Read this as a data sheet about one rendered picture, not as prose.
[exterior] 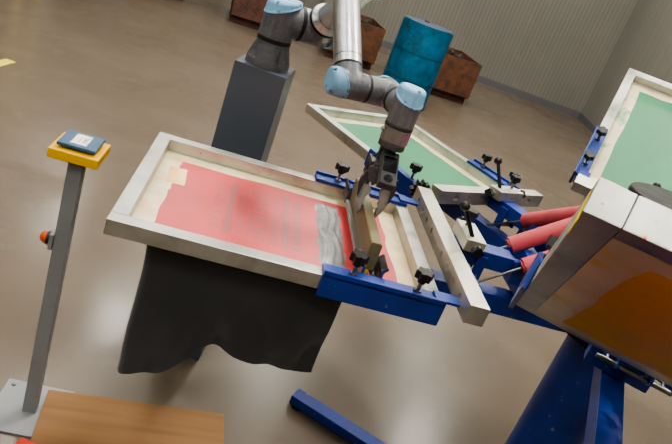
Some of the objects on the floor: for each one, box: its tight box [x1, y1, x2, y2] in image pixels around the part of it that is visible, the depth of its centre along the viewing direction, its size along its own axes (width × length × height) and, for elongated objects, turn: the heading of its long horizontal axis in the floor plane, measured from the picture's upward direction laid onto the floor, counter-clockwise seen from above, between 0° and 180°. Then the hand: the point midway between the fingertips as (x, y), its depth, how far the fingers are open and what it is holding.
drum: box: [382, 15, 454, 111], centre depth 789 cm, size 67×67×104 cm
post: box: [0, 132, 111, 438], centre depth 187 cm, size 22×22×96 cm
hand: (367, 212), depth 169 cm, fingers open, 4 cm apart
